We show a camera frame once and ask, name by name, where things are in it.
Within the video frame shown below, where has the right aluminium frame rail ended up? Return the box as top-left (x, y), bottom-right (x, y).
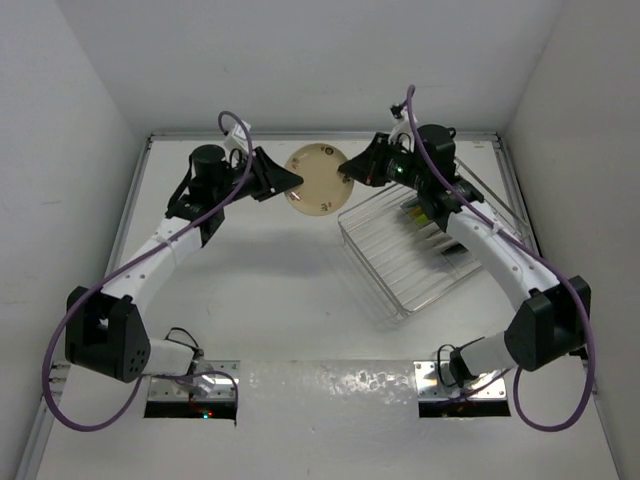
top-left (492, 132), bottom-right (601, 396)

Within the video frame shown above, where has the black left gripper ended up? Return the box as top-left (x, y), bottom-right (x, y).
top-left (213, 146), bottom-right (301, 205)

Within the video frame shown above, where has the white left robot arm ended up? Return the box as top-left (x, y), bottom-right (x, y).
top-left (65, 144), bottom-right (303, 383)

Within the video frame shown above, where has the back aluminium frame rail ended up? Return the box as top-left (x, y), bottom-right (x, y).
top-left (149, 130), bottom-right (500, 141)

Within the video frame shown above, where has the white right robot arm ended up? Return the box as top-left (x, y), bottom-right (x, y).
top-left (338, 124), bottom-right (591, 387)

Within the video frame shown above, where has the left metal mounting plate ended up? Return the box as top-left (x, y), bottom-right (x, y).
top-left (147, 359), bottom-right (241, 402)

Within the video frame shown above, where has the white plate with red rim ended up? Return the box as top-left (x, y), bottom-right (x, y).
top-left (425, 230), bottom-right (453, 248)

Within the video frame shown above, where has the black plate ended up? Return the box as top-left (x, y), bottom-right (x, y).
top-left (441, 243), bottom-right (468, 257)

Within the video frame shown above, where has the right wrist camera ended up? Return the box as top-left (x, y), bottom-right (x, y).
top-left (388, 101), bottom-right (411, 144)

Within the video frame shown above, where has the metal mounting plate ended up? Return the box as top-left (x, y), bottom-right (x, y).
top-left (147, 359), bottom-right (241, 402)
top-left (414, 359), bottom-right (507, 402)

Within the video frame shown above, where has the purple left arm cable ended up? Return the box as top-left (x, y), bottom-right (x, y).
top-left (42, 110), bottom-right (254, 432)

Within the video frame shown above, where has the wire dish rack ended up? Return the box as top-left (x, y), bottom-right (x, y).
top-left (337, 157), bottom-right (531, 326)

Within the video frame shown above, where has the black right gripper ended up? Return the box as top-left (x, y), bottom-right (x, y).
top-left (340, 131), bottom-right (428, 191)

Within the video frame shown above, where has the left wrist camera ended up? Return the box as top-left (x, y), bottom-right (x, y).
top-left (223, 124), bottom-right (249, 156)

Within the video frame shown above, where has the beige plate with characters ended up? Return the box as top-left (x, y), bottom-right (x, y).
top-left (285, 143), bottom-right (354, 216)

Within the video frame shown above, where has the left aluminium frame rail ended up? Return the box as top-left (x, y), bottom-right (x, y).
top-left (15, 134), bottom-right (153, 479)

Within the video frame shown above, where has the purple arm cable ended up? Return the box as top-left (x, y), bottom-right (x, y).
top-left (404, 84), bottom-right (599, 431)
top-left (42, 110), bottom-right (254, 432)

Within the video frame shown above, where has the lime green plate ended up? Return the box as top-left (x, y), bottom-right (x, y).
top-left (414, 214), bottom-right (431, 229)

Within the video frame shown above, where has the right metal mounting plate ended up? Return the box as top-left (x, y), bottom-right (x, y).
top-left (414, 359), bottom-right (507, 402)

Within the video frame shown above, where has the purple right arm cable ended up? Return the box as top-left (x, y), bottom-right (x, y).
top-left (404, 84), bottom-right (599, 431)

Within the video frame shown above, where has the aluminium frame rail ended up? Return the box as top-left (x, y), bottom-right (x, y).
top-left (149, 130), bottom-right (500, 141)
top-left (15, 134), bottom-right (153, 479)
top-left (492, 132), bottom-right (601, 396)

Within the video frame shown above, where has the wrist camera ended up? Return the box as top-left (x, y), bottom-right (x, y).
top-left (223, 124), bottom-right (249, 156)
top-left (388, 101), bottom-right (411, 144)

